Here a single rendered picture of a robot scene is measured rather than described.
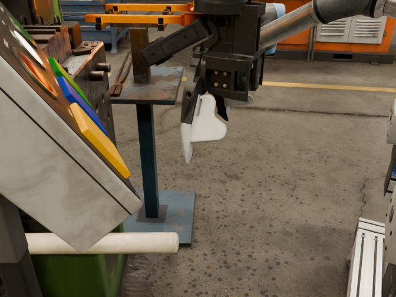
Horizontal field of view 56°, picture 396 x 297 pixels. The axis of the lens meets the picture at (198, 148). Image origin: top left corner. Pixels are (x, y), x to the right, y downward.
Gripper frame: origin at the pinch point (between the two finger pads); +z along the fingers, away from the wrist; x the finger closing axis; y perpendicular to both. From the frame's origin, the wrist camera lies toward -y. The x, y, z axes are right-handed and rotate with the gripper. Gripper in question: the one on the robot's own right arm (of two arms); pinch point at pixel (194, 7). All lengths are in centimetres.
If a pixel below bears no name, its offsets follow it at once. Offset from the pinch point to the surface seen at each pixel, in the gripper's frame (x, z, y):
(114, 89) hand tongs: -25.5, 28.4, 25.1
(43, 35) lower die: -64, 33, -3
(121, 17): -25.4, 22.9, -0.4
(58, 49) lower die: -62, 31, 1
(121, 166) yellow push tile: -123, 0, -3
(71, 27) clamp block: -48, 32, -2
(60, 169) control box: -129, 4, -6
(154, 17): -25.6, 11.7, -0.4
